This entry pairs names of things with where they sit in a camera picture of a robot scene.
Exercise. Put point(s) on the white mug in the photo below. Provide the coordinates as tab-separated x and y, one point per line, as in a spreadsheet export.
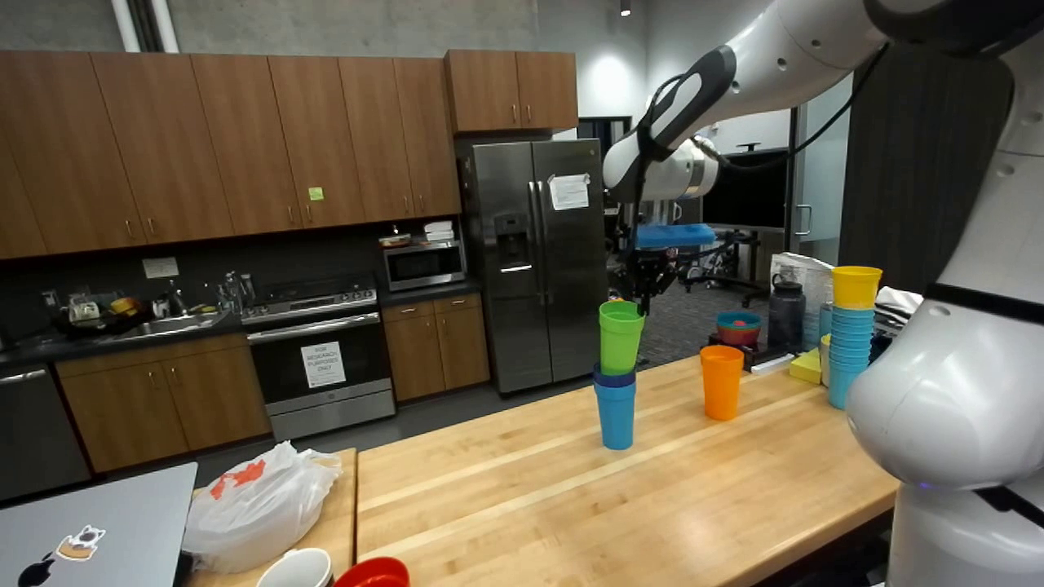
298	570

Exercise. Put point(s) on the dark blue plastic cup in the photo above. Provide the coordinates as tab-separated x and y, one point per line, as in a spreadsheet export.
615	379

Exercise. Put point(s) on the paper on refrigerator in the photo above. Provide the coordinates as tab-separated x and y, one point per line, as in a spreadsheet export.
569	195

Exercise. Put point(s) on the stainless steel refrigerator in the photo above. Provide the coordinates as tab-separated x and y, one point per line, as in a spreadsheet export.
544	273

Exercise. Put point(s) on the red bowl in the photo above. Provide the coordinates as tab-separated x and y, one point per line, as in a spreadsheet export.
381	571

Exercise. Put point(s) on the white plastic bag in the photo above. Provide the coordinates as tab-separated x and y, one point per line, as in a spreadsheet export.
258	506

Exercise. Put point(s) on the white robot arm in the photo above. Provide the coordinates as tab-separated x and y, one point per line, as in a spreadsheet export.
953	407

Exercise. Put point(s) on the grey laptop with stickers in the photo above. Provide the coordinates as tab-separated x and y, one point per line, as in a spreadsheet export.
122	533

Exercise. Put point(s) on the stack of light blue cups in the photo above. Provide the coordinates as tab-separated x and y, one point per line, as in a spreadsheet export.
851	350

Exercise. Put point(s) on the orange plastic cup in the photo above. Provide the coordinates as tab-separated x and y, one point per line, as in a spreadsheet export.
723	370

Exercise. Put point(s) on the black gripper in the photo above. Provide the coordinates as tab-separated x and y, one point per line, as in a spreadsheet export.
650	273

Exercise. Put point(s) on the stainless steel oven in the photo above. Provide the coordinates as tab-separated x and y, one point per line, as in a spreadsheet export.
321	361

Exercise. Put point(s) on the yellow plastic cup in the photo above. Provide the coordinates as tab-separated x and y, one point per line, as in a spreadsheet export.
855	285

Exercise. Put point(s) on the silver microwave oven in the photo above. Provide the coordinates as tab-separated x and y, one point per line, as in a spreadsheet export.
425	266

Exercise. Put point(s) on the light blue plastic cup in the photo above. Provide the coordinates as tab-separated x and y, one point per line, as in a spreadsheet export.
615	409

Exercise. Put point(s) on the green plastic cup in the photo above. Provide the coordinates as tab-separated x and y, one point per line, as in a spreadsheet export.
622	333

